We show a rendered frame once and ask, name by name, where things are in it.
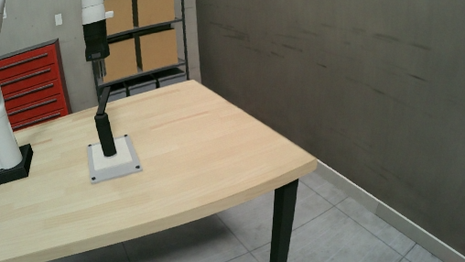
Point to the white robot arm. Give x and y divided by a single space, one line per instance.
10 154

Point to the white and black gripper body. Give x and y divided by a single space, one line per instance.
94 32

